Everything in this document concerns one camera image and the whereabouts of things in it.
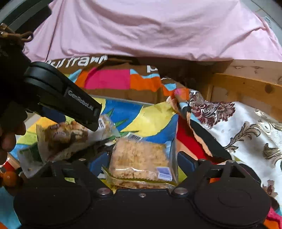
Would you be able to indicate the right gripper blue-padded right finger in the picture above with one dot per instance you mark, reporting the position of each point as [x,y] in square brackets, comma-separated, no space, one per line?
[198,172]

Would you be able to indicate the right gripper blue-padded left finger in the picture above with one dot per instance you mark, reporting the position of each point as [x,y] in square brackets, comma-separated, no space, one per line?
[78,177]

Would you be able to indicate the nut crisp bar packet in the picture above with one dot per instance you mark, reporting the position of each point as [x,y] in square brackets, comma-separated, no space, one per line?
[60,141]

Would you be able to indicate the crumbly rice cake packet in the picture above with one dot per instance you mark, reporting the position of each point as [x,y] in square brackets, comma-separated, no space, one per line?
[140,164]

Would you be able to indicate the person's left hand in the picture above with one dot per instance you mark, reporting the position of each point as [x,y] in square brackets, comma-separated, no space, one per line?
[8,137]

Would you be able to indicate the colourful Paul Frank blanket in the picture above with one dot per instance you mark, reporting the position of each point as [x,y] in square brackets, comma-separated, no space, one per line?
[133,96]

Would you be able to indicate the white floral patterned cloth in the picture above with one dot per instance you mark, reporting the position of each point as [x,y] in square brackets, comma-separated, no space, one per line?
[233,130]

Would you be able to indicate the white green snack pouch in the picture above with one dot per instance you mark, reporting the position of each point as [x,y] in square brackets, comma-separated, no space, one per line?
[33,158]

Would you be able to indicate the small orange tangerine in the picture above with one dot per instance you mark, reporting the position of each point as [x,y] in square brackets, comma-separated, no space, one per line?
[10,179]

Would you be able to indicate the pink draped sheet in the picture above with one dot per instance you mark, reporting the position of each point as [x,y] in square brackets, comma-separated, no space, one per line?
[191,30]

